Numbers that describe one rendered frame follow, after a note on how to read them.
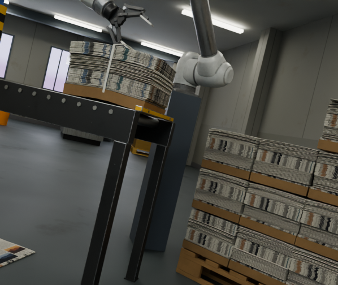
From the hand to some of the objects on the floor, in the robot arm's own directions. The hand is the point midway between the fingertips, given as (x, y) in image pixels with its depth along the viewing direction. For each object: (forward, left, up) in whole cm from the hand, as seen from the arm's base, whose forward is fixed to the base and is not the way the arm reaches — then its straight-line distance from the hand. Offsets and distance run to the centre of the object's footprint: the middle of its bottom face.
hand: (141, 37), depth 158 cm
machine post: (-102, -80, -112) cm, 171 cm away
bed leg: (+30, -2, -112) cm, 116 cm away
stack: (+6, +104, -112) cm, 153 cm away
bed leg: (-12, +25, -112) cm, 116 cm away
